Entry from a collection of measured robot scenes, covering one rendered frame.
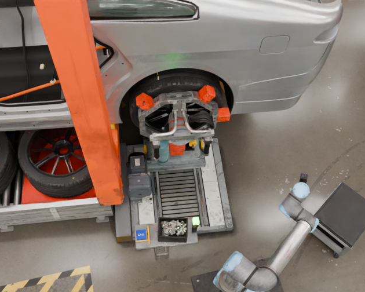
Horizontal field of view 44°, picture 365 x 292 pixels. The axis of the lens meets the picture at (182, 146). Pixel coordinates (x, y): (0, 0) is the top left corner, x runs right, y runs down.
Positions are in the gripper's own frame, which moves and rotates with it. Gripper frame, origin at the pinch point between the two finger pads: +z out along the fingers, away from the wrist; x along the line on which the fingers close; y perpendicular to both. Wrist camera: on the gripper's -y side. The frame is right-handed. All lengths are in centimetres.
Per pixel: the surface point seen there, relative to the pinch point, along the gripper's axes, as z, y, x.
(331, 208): 51, 8, 23
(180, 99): -36, -38, -84
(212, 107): -18, -40, -66
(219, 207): 55, 27, -61
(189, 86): -32, -48, -81
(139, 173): 14, 14, -119
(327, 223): 45, 20, 22
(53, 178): -18, 30, -171
